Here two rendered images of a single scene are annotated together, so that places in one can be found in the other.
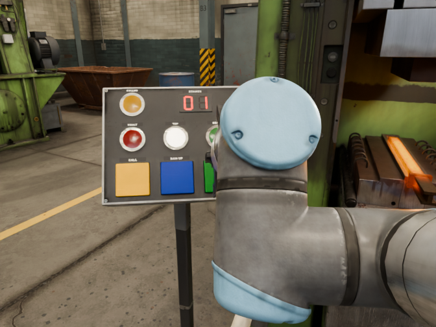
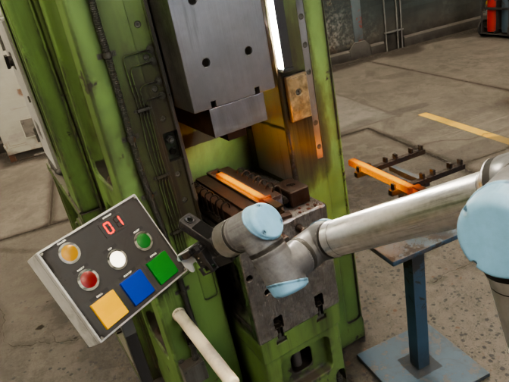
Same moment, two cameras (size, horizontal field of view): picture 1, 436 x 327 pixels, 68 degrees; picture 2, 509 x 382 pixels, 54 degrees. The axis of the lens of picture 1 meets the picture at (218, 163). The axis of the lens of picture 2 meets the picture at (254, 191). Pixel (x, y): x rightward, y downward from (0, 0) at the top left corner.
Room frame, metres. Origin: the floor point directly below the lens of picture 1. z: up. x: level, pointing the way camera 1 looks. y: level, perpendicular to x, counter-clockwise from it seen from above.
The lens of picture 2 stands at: (-0.42, 0.66, 1.75)
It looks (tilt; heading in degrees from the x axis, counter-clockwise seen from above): 24 degrees down; 316
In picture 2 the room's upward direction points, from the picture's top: 11 degrees counter-clockwise
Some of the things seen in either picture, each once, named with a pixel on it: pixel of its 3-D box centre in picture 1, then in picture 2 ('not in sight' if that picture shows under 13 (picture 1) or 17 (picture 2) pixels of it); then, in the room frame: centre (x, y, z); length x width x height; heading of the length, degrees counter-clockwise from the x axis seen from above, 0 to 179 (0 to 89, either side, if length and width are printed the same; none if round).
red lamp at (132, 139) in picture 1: (132, 139); (88, 280); (0.72, 0.20, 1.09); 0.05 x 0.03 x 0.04; 71
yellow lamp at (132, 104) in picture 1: (132, 104); (69, 252); (0.76, 0.20, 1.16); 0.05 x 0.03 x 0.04; 71
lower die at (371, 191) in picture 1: (389, 164); (232, 195); (0.91, -0.52, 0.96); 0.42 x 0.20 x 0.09; 161
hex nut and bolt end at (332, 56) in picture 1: (331, 65); (172, 145); (0.92, -0.31, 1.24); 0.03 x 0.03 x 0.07; 71
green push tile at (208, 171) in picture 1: (220, 176); (161, 267); (0.70, -0.01, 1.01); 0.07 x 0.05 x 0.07; 96
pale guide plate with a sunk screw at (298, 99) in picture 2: not in sight; (298, 96); (0.74, -0.79, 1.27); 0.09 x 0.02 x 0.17; 71
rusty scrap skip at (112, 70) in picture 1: (104, 88); not in sight; (7.19, 2.50, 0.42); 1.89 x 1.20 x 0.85; 61
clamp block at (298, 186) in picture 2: not in sight; (291, 192); (0.71, -0.64, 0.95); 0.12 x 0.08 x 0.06; 161
